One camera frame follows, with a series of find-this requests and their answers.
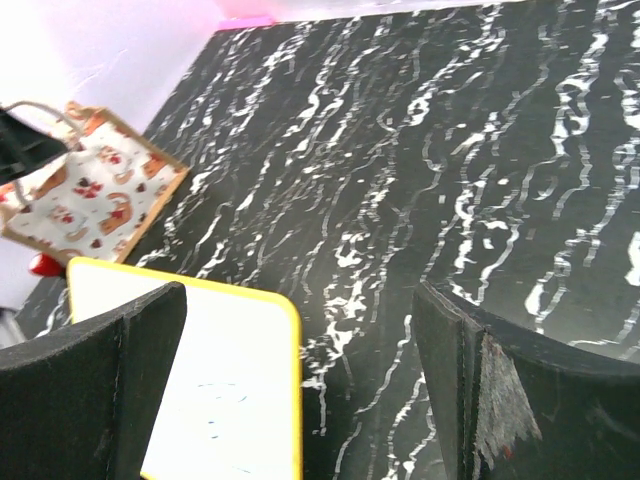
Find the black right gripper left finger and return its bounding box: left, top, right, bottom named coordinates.
left=1, top=282, right=187, bottom=479

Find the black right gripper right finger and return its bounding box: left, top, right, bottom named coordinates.
left=412, top=282, right=639, bottom=479

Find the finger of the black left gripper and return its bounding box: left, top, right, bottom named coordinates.
left=1, top=103, right=68, bottom=184

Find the printed canvas tote bag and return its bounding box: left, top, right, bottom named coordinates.
left=1, top=100, right=189, bottom=265

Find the red cola can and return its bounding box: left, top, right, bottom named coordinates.
left=28, top=253, right=66, bottom=278

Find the yellow framed whiteboard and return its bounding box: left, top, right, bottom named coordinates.
left=67, top=257, right=303, bottom=479

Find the pink tape strip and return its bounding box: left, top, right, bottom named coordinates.
left=217, top=15, right=276, bottom=31

